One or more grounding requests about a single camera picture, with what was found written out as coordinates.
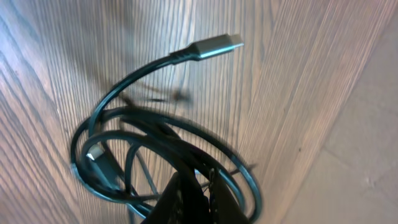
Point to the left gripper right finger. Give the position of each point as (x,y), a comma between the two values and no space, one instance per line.
(223,207)

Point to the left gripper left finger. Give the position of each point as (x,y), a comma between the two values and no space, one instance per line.
(178,203)

